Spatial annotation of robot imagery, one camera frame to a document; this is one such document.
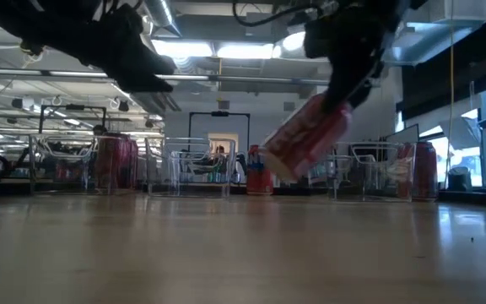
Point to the person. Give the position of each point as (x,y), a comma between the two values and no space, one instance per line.
(99,130)

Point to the black metal gantry frame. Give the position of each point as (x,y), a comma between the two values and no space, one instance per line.
(219,113)

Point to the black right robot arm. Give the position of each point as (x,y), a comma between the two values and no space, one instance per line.
(412,3)

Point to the grey ceiling box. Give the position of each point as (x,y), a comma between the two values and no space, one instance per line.
(260,31)

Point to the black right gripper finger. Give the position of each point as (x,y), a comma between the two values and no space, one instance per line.
(365,90)
(336,95)

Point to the white softbox lamp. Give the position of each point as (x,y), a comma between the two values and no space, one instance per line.
(462,131)

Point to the ceiling light panel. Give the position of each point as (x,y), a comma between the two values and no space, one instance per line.
(245,50)
(184,48)

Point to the grey wall vent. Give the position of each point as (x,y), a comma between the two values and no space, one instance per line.
(223,105)
(289,106)

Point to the round ceiling light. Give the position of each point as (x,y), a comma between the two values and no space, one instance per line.
(293,41)

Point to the clear plastic bin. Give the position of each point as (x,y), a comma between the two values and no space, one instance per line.
(374,186)
(192,186)
(57,186)

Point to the red can with blue label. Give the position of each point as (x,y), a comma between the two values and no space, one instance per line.
(425,169)
(260,173)

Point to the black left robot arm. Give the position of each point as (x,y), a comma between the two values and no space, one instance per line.
(36,21)

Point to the grey ceiling pipe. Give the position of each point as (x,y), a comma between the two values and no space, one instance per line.
(247,78)

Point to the white ceiling duct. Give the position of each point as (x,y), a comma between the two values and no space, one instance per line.
(437,38)

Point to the silver ceiling duct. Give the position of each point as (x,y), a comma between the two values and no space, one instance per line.
(160,12)

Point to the black background robot arm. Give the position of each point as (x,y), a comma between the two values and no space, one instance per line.
(241,164)

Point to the grey trash bin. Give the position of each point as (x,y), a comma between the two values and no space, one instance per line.
(460,179)

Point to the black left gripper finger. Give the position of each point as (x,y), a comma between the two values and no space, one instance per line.
(158,63)
(150,84)

